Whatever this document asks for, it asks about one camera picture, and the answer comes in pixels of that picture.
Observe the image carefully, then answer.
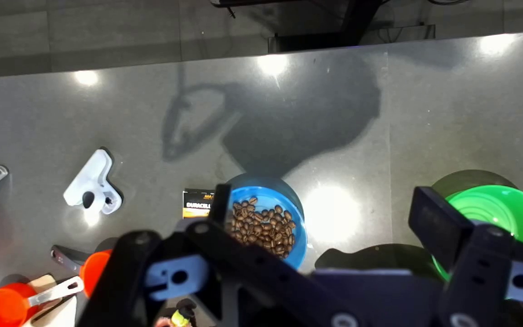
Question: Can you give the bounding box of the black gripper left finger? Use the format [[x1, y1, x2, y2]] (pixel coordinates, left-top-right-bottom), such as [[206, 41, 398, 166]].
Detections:
[[79, 184, 360, 327]]

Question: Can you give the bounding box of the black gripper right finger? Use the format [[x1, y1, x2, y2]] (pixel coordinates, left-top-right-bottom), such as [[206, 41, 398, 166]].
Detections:
[[409, 188, 523, 327]]

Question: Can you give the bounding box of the small black yellow card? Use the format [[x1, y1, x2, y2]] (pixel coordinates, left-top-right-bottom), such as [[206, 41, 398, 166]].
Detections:
[[182, 190, 215, 219]]

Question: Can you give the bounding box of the green plastic bowl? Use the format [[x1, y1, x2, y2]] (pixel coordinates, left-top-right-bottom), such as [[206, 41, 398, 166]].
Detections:
[[431, 184, 523, 284]]

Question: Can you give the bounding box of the blue bowl of coffee beans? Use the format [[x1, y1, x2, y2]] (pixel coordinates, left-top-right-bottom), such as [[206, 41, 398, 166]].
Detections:
[[226, 186, 307, 270]]

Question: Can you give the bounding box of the orange measuring cup middle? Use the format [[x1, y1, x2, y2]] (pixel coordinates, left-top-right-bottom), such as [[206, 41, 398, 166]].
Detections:
[[50, 244, 115, 300]]

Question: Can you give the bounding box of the orange measuring cup front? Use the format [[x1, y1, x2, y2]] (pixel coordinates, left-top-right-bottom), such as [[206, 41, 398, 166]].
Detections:
[[0, 277, 84, 327]]

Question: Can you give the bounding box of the white plastic bracket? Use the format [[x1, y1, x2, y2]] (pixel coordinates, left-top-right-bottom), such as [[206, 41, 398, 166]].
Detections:
[[64, 150, 124, 217]]

